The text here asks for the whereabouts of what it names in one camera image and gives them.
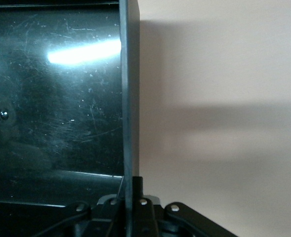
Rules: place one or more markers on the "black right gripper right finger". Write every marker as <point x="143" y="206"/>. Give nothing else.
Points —
<point x="145" y="217"/>

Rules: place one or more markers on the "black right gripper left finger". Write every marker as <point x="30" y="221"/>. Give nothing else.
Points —
<point x="108" y="217"/>

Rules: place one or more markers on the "black plastic box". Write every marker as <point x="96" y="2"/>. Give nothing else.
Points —
<point x="61" y="98"/>

